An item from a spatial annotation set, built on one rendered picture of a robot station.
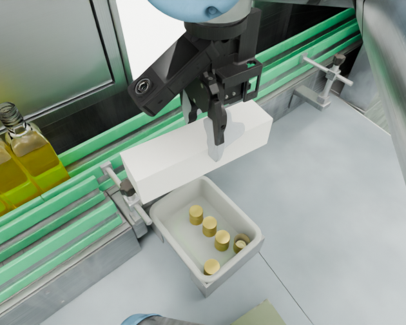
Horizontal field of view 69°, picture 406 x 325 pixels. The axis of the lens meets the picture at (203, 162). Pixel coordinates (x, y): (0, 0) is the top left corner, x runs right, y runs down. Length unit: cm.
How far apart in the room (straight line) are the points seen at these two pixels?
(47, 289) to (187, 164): 37
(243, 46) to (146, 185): 23
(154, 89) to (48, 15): 34
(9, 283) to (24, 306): 6
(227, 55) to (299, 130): 67
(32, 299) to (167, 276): 27
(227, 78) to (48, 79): 43
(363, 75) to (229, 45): 80
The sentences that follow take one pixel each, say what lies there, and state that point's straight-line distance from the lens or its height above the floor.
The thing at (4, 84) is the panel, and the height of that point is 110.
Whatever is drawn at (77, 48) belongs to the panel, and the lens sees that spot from 69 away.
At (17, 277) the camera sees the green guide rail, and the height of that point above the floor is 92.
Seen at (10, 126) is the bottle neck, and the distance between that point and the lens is 55.
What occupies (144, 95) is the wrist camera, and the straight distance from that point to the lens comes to 35.
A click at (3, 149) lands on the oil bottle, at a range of 57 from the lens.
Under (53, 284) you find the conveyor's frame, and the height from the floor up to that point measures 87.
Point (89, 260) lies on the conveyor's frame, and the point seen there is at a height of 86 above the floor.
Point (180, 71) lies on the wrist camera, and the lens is 34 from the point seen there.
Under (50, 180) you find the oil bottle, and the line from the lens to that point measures 63.
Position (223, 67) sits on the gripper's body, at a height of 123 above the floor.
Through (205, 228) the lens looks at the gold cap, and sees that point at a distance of 70.
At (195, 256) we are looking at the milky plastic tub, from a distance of 72.
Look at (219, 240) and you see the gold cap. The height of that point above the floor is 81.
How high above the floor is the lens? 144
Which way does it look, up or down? 52 degrees down
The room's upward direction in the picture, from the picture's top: straight up
